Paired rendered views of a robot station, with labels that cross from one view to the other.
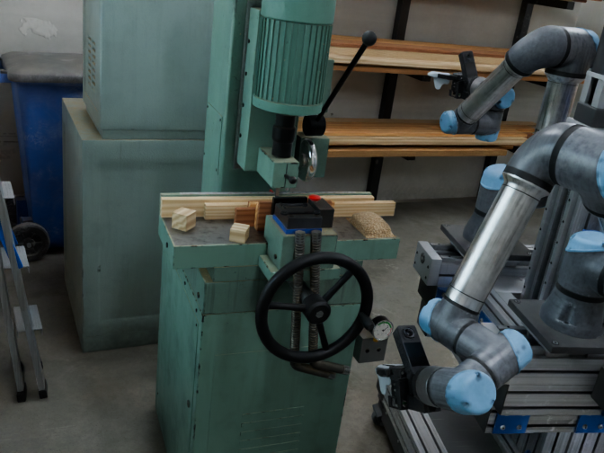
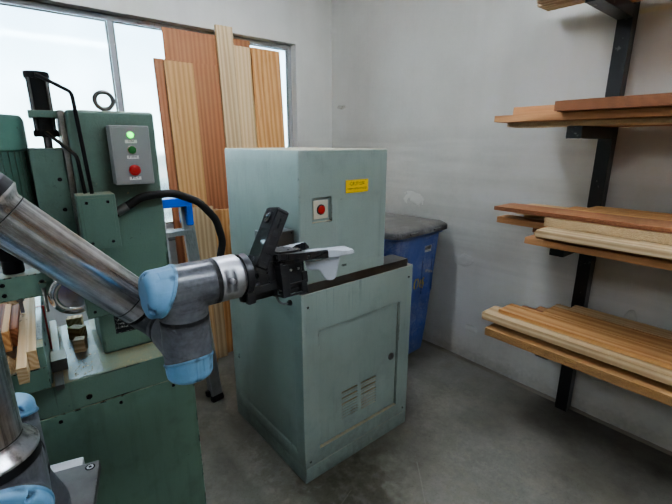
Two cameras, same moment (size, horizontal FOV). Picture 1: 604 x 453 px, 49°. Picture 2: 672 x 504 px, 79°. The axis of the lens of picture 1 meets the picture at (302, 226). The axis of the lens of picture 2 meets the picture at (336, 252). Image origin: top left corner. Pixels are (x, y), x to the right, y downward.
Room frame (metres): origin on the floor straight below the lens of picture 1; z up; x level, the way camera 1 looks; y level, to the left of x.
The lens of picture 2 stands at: (2.33, -1.21, 1.44)
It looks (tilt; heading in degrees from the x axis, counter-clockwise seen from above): 15 degrees down; 77
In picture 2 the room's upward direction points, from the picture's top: straight up
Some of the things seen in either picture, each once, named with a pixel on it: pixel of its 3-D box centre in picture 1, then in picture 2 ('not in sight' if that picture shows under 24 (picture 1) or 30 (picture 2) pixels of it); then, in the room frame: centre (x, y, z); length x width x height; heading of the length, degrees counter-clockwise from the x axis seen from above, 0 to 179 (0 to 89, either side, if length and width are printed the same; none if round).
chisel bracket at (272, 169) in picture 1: (278, 169); (26, 286); (1.69, 0.08, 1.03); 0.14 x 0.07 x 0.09; 23
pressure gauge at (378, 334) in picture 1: (379, 330); not in sight; (1.58, -0.24, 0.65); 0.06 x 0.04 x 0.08; 113
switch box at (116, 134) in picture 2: not in sight; (130, 155); (2.02, 0.07, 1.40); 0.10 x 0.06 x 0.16; 23
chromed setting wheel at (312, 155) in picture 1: (306, 160); (74, 293); (1.84, 0.01, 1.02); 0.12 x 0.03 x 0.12; 23
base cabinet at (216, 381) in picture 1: (244, 362); (99, 461); (1.78, 0.13, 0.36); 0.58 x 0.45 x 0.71; 23
